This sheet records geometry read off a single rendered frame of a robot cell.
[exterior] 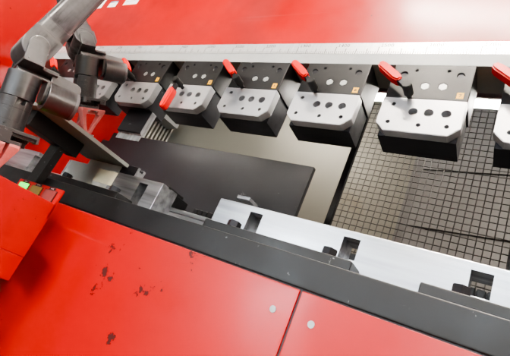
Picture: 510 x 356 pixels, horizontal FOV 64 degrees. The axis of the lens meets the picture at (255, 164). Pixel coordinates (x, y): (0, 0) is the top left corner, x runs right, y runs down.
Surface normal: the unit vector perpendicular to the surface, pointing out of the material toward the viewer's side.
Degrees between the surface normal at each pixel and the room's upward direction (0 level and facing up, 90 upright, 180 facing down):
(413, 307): 90
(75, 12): 82
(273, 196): 90
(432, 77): 90
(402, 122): 90
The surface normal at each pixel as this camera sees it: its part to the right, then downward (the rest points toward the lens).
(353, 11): -0.41, -0.51
